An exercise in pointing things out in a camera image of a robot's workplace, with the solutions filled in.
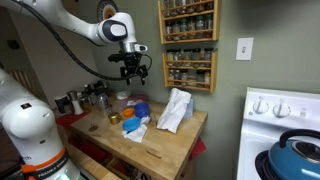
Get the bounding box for decorative patterned wall plate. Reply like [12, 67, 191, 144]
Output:
[96, 0, 119, 23]

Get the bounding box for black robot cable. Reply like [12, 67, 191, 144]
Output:
[11, 0, 153, 82]

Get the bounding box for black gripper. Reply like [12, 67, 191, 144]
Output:
[119, 62, 150, 86]

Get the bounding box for dark pepper grinder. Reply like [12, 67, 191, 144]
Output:
[83, 83, 98, 106]

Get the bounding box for wooden butcher block table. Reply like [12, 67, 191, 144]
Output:
[58, 98, 208, 180]

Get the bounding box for wooden slatted panel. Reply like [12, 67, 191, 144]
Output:
[8, 68, 41, 101]

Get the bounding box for red container lid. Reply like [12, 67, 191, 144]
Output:
[128, 94, 149, 106]

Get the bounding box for wooden spice rack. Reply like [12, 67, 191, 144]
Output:
[162, 49, 218, 94]
[157, 0, 222, 45]

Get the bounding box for short glass spice jar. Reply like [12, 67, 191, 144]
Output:
[188, 74, 197, 88]

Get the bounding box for white stove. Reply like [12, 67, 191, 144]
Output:
[236, 87, 320, 180]

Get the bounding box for white ceramic bowl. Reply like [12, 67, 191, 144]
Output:
[115, 90, 132, 101]

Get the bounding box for light blue plastic bowl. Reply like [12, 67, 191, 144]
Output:
[121, 116, 142, 133]

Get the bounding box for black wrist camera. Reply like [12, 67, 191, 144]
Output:
[108, 52, 143, 65]

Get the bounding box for black stove burner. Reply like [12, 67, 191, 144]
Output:
[254, 149, 278, 180]

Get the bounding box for white stove knob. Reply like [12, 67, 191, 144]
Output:
[272, 98, 292, 118]
[252, 97, 270, 115]

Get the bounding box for teal pot black handle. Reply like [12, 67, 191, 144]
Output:
[267, 129, 320, 180]

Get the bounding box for white cloth towel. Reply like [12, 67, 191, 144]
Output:
[156, 87, 193, 134]

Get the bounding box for black and white mug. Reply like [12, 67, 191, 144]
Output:
[53, 94, 70, 114]

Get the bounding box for dark blue plastic cup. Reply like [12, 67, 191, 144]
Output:
[134, 101, 151, 119]

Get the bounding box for small gold jar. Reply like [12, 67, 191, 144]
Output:
[107, 111, 122, 126]

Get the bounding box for red hanging towel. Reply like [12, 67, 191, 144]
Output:
[190, 137, 207, 162]

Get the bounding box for orange plastic cup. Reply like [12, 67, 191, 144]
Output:
[121, 107, 136, 120]

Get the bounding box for red cloth mat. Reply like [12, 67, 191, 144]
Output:
[55, 111, 90, 129]

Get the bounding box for light blue cloth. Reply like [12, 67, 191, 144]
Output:
[184, 97, 195, 118]

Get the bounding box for white light switch plate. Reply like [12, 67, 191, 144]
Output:
[235, 37, 255, 62]

